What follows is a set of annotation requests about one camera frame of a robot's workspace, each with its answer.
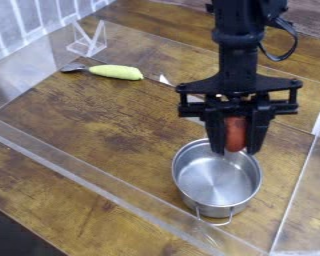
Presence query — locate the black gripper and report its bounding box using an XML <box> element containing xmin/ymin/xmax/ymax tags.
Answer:
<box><xmin>176</xmin><ymin>74</ymin><xmax>303</xmax><ymax>155</ymax></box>

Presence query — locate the red and white toy mushroom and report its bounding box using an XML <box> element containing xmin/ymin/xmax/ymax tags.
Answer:
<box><xmin>225</xmin><ymin>117</ymin><xmax>246</xmax><ymax>152</ymax></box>

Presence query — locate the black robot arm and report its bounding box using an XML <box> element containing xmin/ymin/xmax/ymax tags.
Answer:
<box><xmin>176</xmin><ymin>0</ymin><xmax>303</xmax><ymax>154</ymax></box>

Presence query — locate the silver pot with handles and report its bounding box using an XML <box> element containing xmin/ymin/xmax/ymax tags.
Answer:
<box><xmin>172</xmin><ymin>138</ymin><xmax>263</xmax><ymax>226</ymax></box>

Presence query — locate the black cable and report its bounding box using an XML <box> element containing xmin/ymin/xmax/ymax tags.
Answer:
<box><xmin>256</xmin><ymin>15</ymin><xmax>299</xmax><ymax>63</ymax></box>

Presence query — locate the yellow-handled spoon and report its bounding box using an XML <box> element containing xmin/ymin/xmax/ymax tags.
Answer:
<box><xmin>61</xmin><ymin>62</ymin><xmax>144</xmax><ymax>81</ymax></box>

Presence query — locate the clear acrylic enclosure wall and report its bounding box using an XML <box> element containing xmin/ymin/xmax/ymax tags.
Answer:
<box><xmin>0</xmin><ymin>120</ymin><xmax>320</xmax><ymax>256</ymax></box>

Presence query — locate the clear acrylic triangle bracket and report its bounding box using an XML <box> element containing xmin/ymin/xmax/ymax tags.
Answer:
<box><xmin>66</xmin><ymin>21</ymin><xmax>108</xmax><ymax>57</ymax></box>

